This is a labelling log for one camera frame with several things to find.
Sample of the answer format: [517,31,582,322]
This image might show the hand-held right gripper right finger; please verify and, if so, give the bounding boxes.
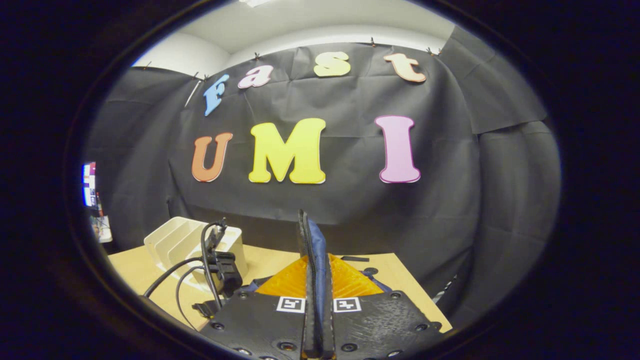
[326,253,444,360]

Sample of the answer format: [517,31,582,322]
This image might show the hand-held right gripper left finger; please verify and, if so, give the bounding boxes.
[199,255,313,360]

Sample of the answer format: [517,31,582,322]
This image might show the white plastic bookshelf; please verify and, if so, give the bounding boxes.
[144,216,249,292]

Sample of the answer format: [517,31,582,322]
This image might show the blue schoolbag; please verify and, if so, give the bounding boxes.
[240,209,394,358]

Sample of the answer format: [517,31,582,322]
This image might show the bright display screen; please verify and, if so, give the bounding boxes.
[82,161,98,209]

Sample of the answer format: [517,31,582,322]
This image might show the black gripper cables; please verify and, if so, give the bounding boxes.
[143,220,228,332]

